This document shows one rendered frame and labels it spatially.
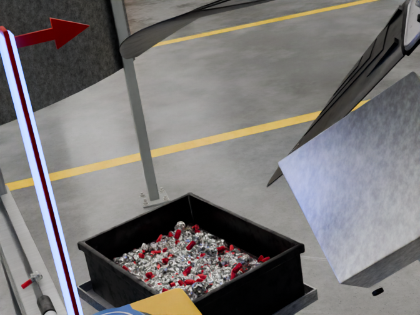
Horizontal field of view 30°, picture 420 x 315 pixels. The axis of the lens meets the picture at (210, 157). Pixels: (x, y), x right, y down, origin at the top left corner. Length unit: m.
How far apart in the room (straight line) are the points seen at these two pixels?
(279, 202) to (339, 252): 2.24
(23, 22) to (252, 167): 1.19
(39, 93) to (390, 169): 2.02
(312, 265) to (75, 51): 1.06
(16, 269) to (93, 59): 1.87
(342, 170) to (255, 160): 2.62
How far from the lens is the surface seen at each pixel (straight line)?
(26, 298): 0.90
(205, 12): 0.54
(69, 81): 2.70
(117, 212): 3.08
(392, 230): 0.69
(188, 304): 0.43
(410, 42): 0.79
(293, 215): 2.83
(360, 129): 0.71
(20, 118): 0.60
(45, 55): 2.63
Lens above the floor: 1.30
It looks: 22 degrees down
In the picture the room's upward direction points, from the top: 9 degrees counter-clockwise
